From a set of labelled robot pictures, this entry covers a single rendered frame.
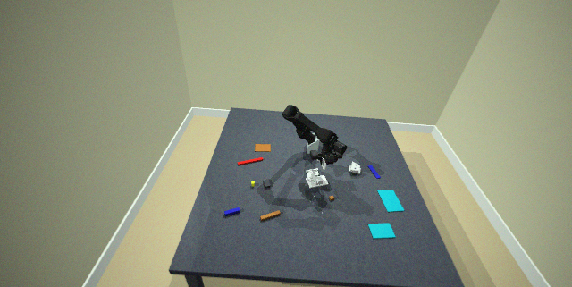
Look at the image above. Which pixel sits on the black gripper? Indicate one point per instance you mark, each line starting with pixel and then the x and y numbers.
pixel 314 155

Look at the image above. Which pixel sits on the orange rectangular bar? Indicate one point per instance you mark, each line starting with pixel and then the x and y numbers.
pixel 273 214

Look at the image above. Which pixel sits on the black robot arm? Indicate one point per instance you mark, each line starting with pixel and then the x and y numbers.
pixel 304 126

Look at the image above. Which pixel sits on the orange flat rectangular block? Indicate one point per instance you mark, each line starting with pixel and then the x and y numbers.
pixel 263 147

